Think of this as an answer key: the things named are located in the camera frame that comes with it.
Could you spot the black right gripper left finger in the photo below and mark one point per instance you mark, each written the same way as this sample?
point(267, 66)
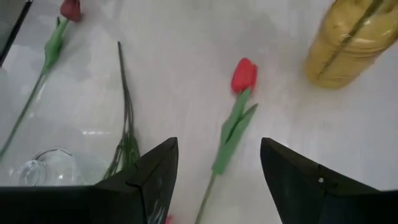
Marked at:
point(146, 186)

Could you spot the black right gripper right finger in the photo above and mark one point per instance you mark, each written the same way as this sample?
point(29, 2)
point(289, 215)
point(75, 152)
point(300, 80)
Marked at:
point(311, 196)

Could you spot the red blossom spray green stems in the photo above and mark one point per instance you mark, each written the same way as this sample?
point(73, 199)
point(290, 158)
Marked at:
point(127, 105)

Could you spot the clear glass vase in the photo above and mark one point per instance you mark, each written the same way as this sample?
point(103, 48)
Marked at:
point(59, 168)

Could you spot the bright red tulip green stem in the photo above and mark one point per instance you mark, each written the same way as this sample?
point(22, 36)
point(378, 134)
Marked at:
point(236, 124)

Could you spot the dark pink tulip green stem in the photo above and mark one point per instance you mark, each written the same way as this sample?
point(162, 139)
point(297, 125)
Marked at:
point(54, 46)

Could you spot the yellow glass vase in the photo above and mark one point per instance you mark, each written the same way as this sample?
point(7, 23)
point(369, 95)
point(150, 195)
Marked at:
point(339, 62)

